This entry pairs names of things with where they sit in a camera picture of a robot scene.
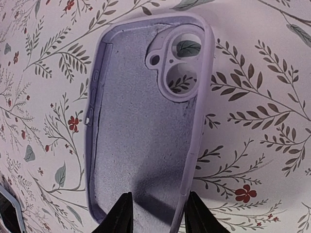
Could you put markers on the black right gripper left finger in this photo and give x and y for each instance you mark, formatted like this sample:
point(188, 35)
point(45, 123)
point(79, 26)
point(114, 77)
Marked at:
point(120, 217)

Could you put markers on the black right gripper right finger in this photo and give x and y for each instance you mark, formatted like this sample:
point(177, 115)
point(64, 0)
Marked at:
point(199, 219)

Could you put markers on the black phone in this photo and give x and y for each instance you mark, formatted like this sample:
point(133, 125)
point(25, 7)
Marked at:
point(11, 219)

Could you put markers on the lilac silicone phone case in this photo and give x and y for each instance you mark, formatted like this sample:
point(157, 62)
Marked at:
point(145, 116)

